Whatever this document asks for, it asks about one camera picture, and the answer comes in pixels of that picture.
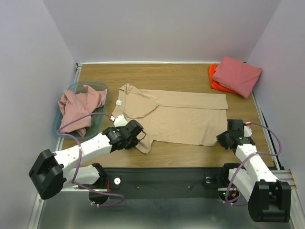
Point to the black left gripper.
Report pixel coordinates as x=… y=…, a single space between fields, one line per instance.
x=133 y=143

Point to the folded pink t shirt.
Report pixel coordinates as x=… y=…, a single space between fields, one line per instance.
x=237 y=75

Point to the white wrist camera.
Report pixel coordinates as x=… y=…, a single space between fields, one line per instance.
x=247 y=129
x=119 y=121

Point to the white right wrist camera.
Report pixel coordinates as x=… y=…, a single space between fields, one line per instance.
x=247 y=129

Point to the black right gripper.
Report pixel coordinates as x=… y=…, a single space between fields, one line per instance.
x=224 y=139

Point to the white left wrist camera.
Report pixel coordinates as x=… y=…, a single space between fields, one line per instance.
x=119 y=121

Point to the teal plastic basket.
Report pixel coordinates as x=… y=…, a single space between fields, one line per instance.
x=97 y=120

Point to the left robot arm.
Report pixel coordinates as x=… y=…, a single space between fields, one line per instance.
x=52 y=171

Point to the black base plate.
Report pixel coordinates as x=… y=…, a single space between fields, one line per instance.
x=180 y=182

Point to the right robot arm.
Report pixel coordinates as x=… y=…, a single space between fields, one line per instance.
x=268 y=198

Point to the beige t shirt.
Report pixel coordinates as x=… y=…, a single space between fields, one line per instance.
x=173 y=117

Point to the folded orange t shirt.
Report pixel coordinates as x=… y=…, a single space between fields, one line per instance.
x=214 y=84

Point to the pink crumpled t shirt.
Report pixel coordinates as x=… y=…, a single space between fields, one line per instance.
x=74 y=105

